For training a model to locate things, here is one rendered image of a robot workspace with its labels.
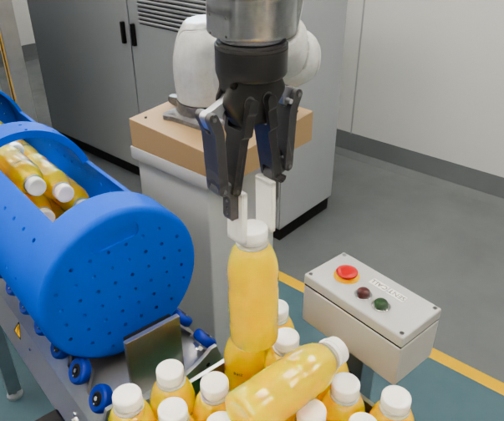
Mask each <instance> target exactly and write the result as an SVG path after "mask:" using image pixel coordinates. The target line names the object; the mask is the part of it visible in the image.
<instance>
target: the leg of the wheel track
mask: <svg viewBox="0 0 504 421"><path fill-rule="evenodd" d="M0 375H1V378H2V381H3V385H4V387H5V389H6V391H7V398H8V400H10V401H16V400H18V399H20V398H21V397H22V396H23V390H22V388H21V385H20V382H19V379H18V375H17V372H16V369H15V366H14V363H13V359H12V356H11V353H10V350H9V347H8V343H7V340H6V338H5V334H4V331H3V328H2V327H1V325H0Z"/></svg>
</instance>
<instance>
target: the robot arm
mask: <svg viewBox="0 0 504 421"><path fill-rule="evenodd" d="M303 2H304V0H206V14H202V15H196V16H193V17H190V18H187V19H186V20H185V21H184V22H183V23H182V25H181V27H180V29H179V31H178V34H177V36H176V41H175V47H174V52H173V74H174V81H175V87H176V94H170V95H169V97H168V101H169V102H170V104H173V105H175V108H174V109H171V110H168V111H166V112H164V113H163V115H162V116H163V120H167V121H173V122H176V123H178V124H183V125H185V126H188V127H191V128H194V129H198V130H200V131H201V134H202V143H203V151H204V160H205V168H206V183H207V188H208V189H209V190H211V191H213V192H215V193H216V194H218V195H219V196H221V197H223V215H224V216H225V217H226V218H227V236H228V237H230V238H231V239H232V240H234V241H235V242H236V243H238V244H239V245H241V246H245V245H246V244H247V193H246V192H244V191H242V183H243V177H244V171H245V165H246V158H247V147H248V141H249V139H250V138H251V137H252V136H253V130H255V136H256V142H257V152H258V157H259V163H260V168H261V172H262V173H263V175H261V174H257V175H256V220H260V221H263V222H265V223H266V224H267V230H268V231H270V232H271V233H272V232H274V231H275V215H276V201H277V199H278V183H279V182H280V183H283V182H284V181H285V180H286V175H284V174H282V172H284V171H285V170H286V171H290V170H291V169H292V167H293V153H294V144H295V134H296V123H297V114H298V106H299V104H300V101H301V98H302V96H303V91H302V90H301V89H298V88H295V87H297V86H299V85H302V84H305V83H307V82H308V81H309V80H311V79H312V78H313V77H314V76H315V75H316V74H317V72H318V70H319V67H320V63H321V49H320V46H319V43H318V40H317V39H316V38H315V37H314V36H313V35H312V34H311V33H310V32H309V31H307V29H306V28H305V26H304V24H303V22H302V21H301V20H300V18H301V14H302V10H303ZM223 125H224V129H223V127H222V126H223ZM224 130H225V131H226V133H227V136H226V141H225V133H224ZM282 155H283V157H282Z"/></svg>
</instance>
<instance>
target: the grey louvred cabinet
mask: <svg viewBox="0 0 504 421"><path fill-rule="evenodd" d="M27 3H28V11H29V15H30V19H31V24H32V28H33V36H34V40H35V44H36V49H37V53H38V61H39V65H40V69H41V73H42V77H43V85H44V89H45V93H46V98H47V102H48V110H49V114H50V119H51V123H52V127H53V128H54V129H56V130H57V131H58V132H59V133H61V134H63V135H64V136H65V137H67V138H68V139H70V140H71V141H73V142H74V143H75V144H76V145H77V146H78V147H79V148H80V149H82V150H85V151H87V152H89V153H91V154H93V155H96V156H98V157H100V158H102V159H104V160H107V161H109V162H110V163H113V164H115V165H118V166H119V167H122V168H124V169H126V170H128V171H130V172H133V173H135V174H137V175H139V176H140V167H139V161H138V160H136V159H134V158H132V155H131V148H130V146H131V145H132V139H131V132H130V120H129V118H132V117H134V116H136V115H138V114H141V113H143V112H145V111H147V110H149V109H153V108H154V107H156V106H159V105H161V104H164V103H166V102H168V97H169V95H170V94H176V87H175V81H174V74H173V52H174V47H175V41H176V36H177V34H178V31H179V29H180V27H181V25H182V23H183V22H184V21H185V20H186V19H187V18H190V17H193V16H196V15H202V14H206V0H27ZM347 6H348V0H304V2H303V10H302V14H301V18H300V20H301V21H302V22H303V24H304V26H305V28H306V29H307V31H309V32H310V33H311V34H312V35H313V36H314V37H315V38H316V39H317V40H318V43H319V46H320V49H321V63H320V67H319V70H318V72H317V74H316V75H315V76H314V77H313V78H312V79H311V80H309V81H308V82H307V83H305V84H302V85H299V86H297V87H295V88H298V89H301V90H302V91H303V96H302V98H301V101H300V104H299V107H302V108H305V109H309V110H312V111H313V127H312V140H310V141H309V142H307V143H306V144H304V145H301V146H299V147H297V148H296V149H295V150H294V153H293V167H292V169H291V170H290V171H286V170H285V171H284V172H282V174H284V175H286V180H285V181H284V182H283V183H280V182H279V183H278V199H277V201H276V215H275V231H274V232H273V237H274V238H276V239H278V240H281V239H282V238H283V237H285V236H287V235H288V234H290V233H291V232H293V231H294V230H296V229H297V228H299V227H300V226H301V225H302V224H304V223H305V222H307V221H309V220H310V219H312V218H313V217H314V216H316V215H317V214H318V213H320V212H321V211H323V210H324V209H326V208H327V204H328V197H329V196H331V190H332V180H333V161H334V151H335V141H336V132H337V122H338V111H339V93H340V84H341V73H342V63H343V54H344V35H345V25H346V15H347Z"/></svg>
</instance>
